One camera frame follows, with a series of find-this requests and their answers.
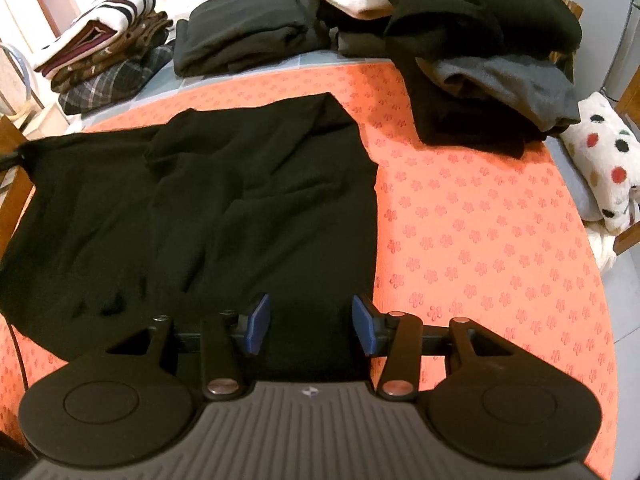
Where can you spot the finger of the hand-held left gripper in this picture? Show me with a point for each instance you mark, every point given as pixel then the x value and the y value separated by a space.
pixel 10 158

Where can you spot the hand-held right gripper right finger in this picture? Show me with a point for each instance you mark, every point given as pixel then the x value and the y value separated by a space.
pixel 364 325

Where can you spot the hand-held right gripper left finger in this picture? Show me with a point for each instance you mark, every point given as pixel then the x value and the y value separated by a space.
pixel 260 325

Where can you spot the black sweater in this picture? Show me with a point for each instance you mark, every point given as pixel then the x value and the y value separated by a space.
pixel 225 210

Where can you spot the wooden chair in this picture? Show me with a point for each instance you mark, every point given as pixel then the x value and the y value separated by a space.
pixel 625 242
pixel 12 200

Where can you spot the hula hoop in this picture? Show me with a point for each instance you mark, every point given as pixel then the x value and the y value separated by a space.
pixel 31 75

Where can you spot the plaid folded garment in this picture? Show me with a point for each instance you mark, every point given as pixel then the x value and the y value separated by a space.
pixel 115 82

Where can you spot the orange floral mat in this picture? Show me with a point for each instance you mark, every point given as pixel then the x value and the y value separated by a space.
pixel 475 210

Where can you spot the brown patterned folded garment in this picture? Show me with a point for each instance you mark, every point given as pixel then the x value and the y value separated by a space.
pixel 130 42

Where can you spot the striped folded garment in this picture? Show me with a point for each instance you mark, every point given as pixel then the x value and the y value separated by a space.
pixel 115 7

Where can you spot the black folded garment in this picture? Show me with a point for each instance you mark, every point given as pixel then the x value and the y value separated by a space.
pixel 240 30
pixel 475 5
pixel 465 125

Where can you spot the white cloth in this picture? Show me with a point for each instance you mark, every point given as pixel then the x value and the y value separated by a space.
pixel 600 245

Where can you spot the dark grey folded garment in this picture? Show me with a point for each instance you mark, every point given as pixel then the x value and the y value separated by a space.
pixel 365 42

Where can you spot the polka dot cushion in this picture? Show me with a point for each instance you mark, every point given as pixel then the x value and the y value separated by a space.
pixel 605 160

